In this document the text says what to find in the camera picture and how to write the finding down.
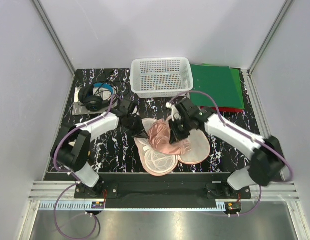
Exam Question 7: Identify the red folder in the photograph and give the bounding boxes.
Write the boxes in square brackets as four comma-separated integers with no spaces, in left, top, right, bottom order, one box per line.
[200,106,244,113]

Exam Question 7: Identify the aluminium frame rail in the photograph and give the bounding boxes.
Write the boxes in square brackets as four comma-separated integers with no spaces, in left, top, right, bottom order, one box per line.
[31,0,76,76]

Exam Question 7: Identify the white plastic mesh basket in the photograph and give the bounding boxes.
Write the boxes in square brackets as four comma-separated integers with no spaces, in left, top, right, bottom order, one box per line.
[129,57,194,99]

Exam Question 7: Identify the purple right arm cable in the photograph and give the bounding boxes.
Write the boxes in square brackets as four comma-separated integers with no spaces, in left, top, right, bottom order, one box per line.
[168,90,294,216]

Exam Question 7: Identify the white slotted cable duct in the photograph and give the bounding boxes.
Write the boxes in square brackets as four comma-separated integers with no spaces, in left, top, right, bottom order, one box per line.
[39,199,226,212]

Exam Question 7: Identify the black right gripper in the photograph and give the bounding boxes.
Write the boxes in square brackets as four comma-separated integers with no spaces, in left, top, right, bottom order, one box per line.
[168,116,193,145]

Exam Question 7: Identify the pink satin bra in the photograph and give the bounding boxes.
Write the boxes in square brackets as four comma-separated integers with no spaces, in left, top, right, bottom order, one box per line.
[148,119,192,155]

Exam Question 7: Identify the floral pink laundry bag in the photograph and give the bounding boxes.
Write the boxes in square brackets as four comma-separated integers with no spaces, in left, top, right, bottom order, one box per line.
[134,116,211,177]

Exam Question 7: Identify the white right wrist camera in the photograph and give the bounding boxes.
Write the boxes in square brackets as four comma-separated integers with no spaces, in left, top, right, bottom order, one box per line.
[165,102,182,122]

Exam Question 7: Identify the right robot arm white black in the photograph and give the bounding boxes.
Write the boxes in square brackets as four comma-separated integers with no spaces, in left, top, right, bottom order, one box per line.
[166,98,285,199]

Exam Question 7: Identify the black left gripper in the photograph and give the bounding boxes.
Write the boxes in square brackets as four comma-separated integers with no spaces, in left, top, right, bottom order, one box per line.
[125,113,149,139]

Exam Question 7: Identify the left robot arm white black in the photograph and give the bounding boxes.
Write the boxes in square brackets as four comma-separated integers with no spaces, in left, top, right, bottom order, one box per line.
[50,99,149,198]

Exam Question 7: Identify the black blue headphones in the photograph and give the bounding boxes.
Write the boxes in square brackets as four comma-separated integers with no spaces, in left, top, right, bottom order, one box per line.
[78,81,124,112]

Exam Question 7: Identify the grey booklet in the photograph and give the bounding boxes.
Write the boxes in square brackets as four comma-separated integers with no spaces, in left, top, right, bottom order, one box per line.
[72,83,118,116]

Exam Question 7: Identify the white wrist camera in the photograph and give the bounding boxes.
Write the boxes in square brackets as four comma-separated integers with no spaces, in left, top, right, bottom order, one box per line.
[128,101,138,115]
[165,102,182,122]

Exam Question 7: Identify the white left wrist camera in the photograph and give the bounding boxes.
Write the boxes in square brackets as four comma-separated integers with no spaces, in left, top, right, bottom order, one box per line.
[128,101,138,115]

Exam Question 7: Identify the green flat folder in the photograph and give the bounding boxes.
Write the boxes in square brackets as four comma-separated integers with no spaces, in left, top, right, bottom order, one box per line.
[230,68,242,93]

